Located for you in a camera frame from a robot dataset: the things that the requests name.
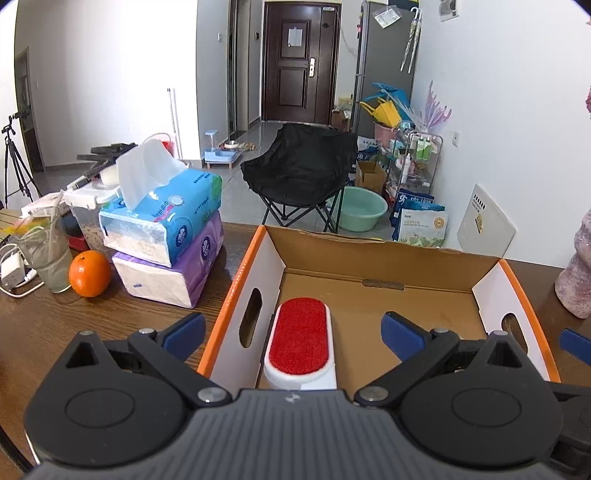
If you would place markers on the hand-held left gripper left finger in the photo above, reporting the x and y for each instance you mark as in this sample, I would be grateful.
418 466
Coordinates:
184 333

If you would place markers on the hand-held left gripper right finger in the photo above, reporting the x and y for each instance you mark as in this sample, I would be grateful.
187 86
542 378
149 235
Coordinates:
402 336

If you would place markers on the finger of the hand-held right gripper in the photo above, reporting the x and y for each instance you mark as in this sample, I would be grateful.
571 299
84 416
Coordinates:
576 342
577 415

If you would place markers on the orange-edged cardboard box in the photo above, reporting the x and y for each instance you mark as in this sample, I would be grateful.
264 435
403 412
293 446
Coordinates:
369 258

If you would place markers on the purple tissue pack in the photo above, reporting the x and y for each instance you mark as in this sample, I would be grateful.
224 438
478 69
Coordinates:
194 270

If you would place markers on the pink textured vase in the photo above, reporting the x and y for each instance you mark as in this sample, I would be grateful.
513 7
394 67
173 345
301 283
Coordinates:
577 277

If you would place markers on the red and white lint brush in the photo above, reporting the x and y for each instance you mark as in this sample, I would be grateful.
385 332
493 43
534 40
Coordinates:
300 332

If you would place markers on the white and green bag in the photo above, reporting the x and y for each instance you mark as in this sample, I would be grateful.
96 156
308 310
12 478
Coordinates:
425 228

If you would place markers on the orange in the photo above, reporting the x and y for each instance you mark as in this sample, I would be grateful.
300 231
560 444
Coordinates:
90 274

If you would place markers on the blue tissue pack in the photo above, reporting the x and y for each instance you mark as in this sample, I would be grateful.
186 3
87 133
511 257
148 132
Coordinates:
184 207

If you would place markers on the green plastic basin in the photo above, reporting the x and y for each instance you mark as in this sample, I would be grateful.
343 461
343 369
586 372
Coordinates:
362 207

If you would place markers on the blue and white bag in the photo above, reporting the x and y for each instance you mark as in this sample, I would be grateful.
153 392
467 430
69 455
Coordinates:
411 201

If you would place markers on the white board panel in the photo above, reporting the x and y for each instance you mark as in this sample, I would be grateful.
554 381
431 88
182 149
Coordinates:
485 221

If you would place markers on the small red box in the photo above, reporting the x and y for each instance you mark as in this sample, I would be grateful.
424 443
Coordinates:
76 242

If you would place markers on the drinking glass with straws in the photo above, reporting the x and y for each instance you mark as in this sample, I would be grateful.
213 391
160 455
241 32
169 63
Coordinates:
51 263

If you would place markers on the small open cardboard carton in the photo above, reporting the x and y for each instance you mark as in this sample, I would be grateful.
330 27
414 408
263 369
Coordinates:
369 177

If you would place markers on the clear container with white lid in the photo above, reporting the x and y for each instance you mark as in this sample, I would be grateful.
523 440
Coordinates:
85 198

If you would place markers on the blue pet feeder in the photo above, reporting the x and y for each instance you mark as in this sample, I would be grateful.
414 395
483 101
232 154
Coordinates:
219 157

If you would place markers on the white power adapter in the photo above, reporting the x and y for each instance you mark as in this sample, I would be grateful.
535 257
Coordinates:
11 272

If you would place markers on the metal trolley rack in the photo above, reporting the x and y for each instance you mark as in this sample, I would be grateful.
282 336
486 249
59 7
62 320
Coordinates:
418 147

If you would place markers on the red bucket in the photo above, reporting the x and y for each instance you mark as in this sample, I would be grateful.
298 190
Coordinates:
167 144

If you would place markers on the blue and white package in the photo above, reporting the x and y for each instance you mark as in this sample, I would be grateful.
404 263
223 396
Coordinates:
368 148

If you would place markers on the black flat device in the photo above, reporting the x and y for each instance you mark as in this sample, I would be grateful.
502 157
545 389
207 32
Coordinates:
108 151

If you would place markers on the black folding chair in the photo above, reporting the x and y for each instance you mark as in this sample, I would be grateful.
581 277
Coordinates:
300 166

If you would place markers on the pink bucket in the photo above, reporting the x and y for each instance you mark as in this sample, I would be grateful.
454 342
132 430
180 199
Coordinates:
383 134

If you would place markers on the yellow bag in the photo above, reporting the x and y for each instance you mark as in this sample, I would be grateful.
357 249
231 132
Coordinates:
388 113

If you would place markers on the cardboard box by door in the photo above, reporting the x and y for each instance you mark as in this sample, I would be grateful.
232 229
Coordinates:
340 121

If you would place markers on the purple decorative branches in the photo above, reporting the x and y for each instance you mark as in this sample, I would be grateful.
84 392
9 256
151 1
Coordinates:
434 113

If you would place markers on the dried rose bouquet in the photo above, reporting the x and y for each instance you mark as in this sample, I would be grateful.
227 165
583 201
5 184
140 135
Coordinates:
588 99

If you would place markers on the blue plastic item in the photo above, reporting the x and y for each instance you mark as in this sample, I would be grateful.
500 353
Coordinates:
390 92

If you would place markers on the black tripod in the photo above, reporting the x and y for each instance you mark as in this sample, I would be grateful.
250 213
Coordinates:
14 157

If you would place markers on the grey refrigerator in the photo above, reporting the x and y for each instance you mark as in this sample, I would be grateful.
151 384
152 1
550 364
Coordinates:
383 69

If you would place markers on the dark brown door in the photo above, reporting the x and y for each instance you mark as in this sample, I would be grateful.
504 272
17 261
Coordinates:
286 83

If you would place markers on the white folded umbrella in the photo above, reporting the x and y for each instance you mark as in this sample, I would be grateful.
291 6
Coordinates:
406 41
415 46

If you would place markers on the clear plastic document bag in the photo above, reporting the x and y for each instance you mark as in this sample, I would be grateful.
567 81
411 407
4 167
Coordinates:
387 17

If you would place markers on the white wall socket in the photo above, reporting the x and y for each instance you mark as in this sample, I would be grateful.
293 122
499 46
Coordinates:
457 138

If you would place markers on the wall electrical panel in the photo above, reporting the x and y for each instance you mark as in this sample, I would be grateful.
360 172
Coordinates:
450 10

